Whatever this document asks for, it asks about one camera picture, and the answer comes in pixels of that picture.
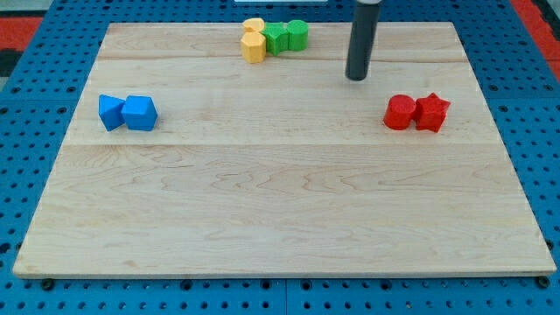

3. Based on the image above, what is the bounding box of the green star block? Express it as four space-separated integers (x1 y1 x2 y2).
261 22 289 56

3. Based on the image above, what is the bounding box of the blue triangle block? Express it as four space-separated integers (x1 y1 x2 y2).
98 94 125 131

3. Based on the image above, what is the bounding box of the red cylinder block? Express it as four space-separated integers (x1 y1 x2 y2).
383 94 417 130

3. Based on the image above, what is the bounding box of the blue cube block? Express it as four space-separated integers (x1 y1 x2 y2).
121 95 158 131

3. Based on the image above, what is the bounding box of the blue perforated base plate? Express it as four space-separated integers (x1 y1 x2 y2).
1 1 559 314

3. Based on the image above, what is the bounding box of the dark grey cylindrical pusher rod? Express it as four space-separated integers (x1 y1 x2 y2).
345 0 382 81

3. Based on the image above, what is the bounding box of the green cylinder block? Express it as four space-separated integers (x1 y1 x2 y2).
286 19 309 52

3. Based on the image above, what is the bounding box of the light wooden board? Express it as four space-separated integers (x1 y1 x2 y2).
13 22 557 279

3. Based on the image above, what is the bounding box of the yellow heart block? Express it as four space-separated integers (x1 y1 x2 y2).
242 17 266 32

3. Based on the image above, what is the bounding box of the red star block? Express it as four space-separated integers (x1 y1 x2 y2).
414 93 451 133

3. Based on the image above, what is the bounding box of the yellow hexagon block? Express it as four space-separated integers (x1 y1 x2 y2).
240 31 266 64

